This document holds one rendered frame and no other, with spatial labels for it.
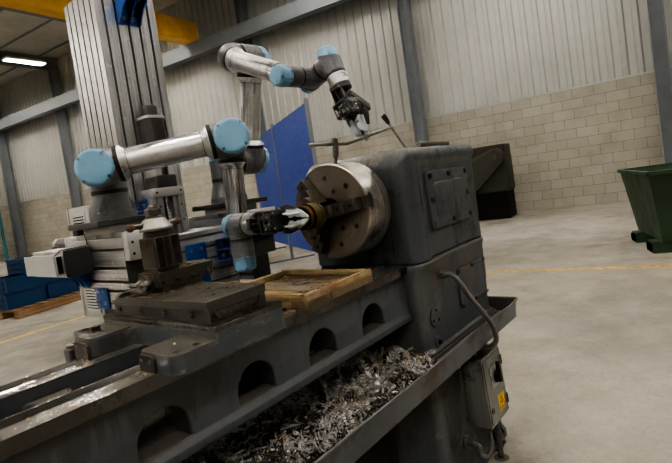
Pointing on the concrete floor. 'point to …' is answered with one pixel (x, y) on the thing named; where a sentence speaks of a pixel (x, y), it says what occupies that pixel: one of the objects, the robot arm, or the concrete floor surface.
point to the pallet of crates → (32, 292)
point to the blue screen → (287, 168)
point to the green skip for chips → (651, 204)
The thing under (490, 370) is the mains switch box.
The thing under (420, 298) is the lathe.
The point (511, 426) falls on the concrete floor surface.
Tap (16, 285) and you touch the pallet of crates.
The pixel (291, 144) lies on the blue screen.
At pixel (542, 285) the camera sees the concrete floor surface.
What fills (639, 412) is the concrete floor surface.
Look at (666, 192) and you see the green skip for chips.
